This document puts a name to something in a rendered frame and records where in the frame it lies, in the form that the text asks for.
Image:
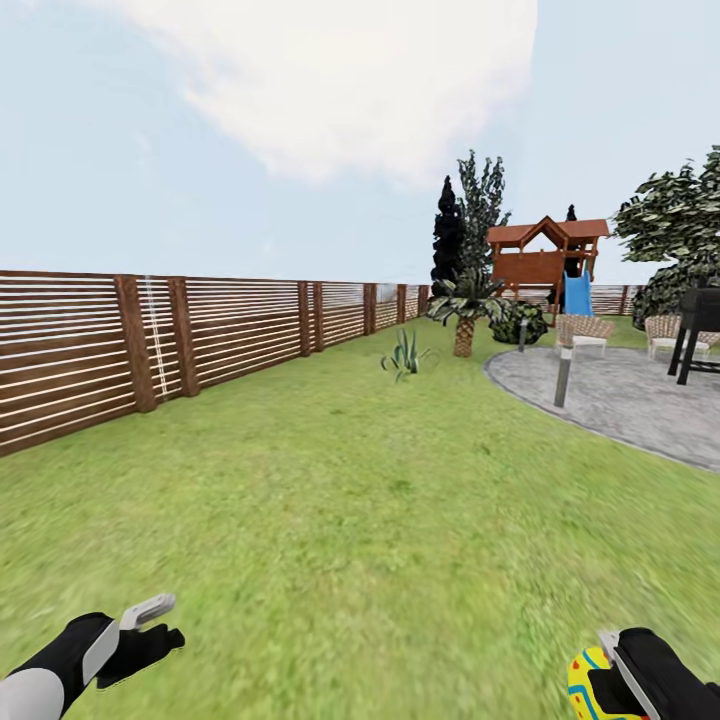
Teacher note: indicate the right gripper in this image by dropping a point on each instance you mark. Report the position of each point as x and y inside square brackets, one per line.
[611, 694]

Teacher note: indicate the easter egg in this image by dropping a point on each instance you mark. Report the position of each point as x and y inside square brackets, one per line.
[580, 690]

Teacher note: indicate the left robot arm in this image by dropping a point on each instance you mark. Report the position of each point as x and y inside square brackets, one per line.
[92, 645]

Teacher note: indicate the charcoal grill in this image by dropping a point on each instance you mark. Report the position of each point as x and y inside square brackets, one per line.
[701, 312]

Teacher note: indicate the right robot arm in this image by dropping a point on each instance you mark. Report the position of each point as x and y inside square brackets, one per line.
[659, 685]

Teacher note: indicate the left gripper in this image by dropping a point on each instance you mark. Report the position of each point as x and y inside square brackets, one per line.
[147, 648]

